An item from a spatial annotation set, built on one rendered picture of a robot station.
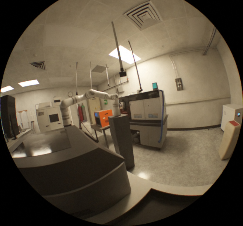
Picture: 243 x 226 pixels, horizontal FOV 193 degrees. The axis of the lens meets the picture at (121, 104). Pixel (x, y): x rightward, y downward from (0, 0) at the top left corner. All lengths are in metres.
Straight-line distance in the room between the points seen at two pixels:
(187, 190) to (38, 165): 0.49
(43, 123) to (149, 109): 2.33
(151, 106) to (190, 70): 1.93
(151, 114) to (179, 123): 1.48
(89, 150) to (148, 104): 1.53
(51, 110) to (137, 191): 1.76
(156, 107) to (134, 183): 1.39
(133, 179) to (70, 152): 0.34
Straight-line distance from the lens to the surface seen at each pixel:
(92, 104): 4.77
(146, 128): 1.71
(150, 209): 0.39
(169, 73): 2.72
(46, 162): 0.20
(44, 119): 1.80
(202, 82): 2.86
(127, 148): 1.23
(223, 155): 2.00
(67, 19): 1.68
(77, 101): 0.69
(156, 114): 1.59
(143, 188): 0.42
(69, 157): 0.18
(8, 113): 2.73
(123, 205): 0.40
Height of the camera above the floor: 1.29
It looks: 2 degrees down
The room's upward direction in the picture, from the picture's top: 9 degrees counter-clockwise
